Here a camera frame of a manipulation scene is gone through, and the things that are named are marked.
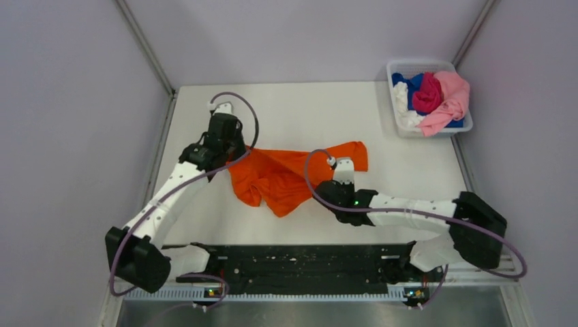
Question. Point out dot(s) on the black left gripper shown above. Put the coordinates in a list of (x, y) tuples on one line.
[(242, 147)]

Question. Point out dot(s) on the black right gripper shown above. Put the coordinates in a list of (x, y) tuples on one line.
[(350, 186)]

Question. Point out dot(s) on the orange t shirt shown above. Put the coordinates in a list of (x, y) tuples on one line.
[(276, 177)]

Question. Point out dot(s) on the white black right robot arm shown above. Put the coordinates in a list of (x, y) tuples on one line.
[(465, 227)]

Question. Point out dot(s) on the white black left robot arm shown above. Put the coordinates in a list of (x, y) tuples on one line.
[(135, 251)]

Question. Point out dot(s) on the white t shirt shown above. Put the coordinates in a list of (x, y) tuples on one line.
[(407, 118)]

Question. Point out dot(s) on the magenta t shirt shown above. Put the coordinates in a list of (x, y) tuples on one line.
[(429, 96)]

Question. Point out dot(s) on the blue t shirt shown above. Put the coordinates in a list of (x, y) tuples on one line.
[(413, 85)]

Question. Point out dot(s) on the pink t shirt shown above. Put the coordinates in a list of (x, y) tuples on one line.
[(454, 106)]

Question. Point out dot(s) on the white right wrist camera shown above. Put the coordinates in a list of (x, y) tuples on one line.
[(343, 170)]

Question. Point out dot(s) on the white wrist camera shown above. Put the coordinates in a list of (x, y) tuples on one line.
[(343, 170), (224, 107)]

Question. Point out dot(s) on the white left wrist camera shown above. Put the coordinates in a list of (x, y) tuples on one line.
[(224, 107)]

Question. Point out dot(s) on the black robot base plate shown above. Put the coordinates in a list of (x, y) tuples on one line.
[(314, 269)]

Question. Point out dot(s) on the aluminium frame rail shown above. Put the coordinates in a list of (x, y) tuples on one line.
[(466, 298)]

